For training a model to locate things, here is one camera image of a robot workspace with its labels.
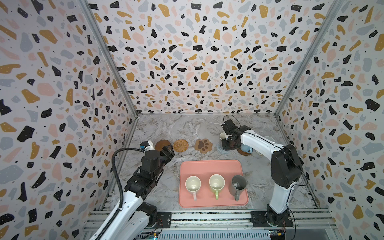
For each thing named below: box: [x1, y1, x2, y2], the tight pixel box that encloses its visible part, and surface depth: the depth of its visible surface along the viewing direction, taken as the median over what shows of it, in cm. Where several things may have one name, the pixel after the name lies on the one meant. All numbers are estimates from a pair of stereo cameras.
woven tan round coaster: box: [173, 139, 189, 153], surface depth 105 cm
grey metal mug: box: [229, 174, 247, 202], surface depth 79 cm
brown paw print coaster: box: [194, 138, 213, 154], surface depth 105 cm
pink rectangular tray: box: [178, 159, 249, 208], surface depth 87 cm
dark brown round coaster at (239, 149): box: [236, 147, 252, 156], surface depth 101 cm
